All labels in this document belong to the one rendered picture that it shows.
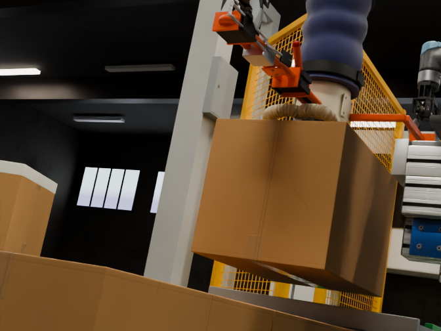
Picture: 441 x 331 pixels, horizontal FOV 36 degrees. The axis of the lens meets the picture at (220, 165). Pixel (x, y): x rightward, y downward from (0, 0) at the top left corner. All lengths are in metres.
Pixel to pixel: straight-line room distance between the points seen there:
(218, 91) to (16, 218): 1.14
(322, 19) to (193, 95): 1.35
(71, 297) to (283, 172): 0.99
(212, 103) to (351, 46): 1.28
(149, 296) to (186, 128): 2.37
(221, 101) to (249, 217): 1.61
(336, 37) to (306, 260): 0.76
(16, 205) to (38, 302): 2.11
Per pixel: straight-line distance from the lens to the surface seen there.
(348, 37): 2.22
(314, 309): 2.17
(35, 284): 1.05
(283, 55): 1.82
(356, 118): 2.20
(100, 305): 0.97
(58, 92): 11.66
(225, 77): 3.45
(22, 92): 12.25
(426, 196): 1.61
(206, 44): 3.52
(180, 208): 3.26
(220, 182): 1.93
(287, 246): 1.81
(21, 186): 3.15
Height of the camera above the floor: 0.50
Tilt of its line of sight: 13 degrees up
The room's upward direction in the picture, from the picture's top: 11 degrees clockwise
